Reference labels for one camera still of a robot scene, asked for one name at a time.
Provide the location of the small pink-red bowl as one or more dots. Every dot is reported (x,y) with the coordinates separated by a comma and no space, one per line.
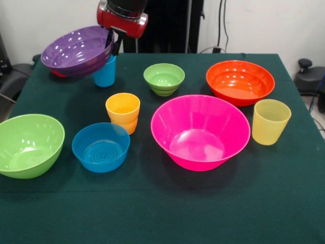
(59,73)

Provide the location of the pale yellow translucent cup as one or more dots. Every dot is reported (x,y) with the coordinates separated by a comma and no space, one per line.
(270,124)

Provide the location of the orange-yellow cup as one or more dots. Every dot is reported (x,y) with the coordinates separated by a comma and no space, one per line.
(123,109)

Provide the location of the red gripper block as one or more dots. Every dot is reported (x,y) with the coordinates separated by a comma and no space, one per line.
(119,23)

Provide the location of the orange bowl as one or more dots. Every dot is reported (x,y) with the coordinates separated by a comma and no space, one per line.
(238,86)

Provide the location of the small green bowl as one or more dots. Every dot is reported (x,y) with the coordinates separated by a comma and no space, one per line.
(163,78)

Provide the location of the blue bowl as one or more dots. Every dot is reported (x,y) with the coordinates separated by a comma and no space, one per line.
(101,152)

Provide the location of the large pink bowl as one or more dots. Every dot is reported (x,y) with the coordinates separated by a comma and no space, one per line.
(198,147)

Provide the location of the purple bowl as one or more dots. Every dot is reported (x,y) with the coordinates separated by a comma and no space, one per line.
(73,56)

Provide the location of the dark green table cloth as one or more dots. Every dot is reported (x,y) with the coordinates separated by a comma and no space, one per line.
(162,208)

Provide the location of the black grey floor stand base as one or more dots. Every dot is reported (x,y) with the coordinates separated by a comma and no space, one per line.
(15,76)
(309,78)

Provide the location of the blue cup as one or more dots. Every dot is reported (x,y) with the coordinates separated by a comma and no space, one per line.
(105,76)

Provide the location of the large green bowl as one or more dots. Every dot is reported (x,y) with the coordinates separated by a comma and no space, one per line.
(28,150)

